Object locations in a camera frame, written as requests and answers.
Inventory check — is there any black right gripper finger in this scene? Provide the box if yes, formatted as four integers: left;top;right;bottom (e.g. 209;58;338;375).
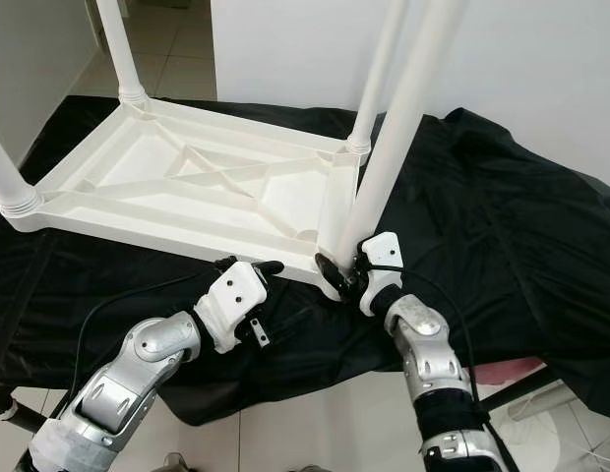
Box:
315;252;348;296

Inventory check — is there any white plastic table top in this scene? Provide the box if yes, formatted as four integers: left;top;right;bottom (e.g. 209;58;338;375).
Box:
0;93;360;301

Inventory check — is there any white plastic table leg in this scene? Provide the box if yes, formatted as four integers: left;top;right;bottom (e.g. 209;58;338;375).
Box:
337;0;468;265
344;0;409;156
96;0;149;104
0;128;42;215

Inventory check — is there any black cloth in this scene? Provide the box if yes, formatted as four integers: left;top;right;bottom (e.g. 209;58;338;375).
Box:
0;93;610;426

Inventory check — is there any pink plastic seat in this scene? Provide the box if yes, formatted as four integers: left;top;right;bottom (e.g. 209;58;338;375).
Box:
477;359;547;384

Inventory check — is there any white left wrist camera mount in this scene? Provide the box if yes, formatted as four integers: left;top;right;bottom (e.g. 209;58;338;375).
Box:
195;261;272;355

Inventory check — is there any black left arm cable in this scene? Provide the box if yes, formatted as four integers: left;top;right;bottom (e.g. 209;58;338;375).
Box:
74;275;213;414

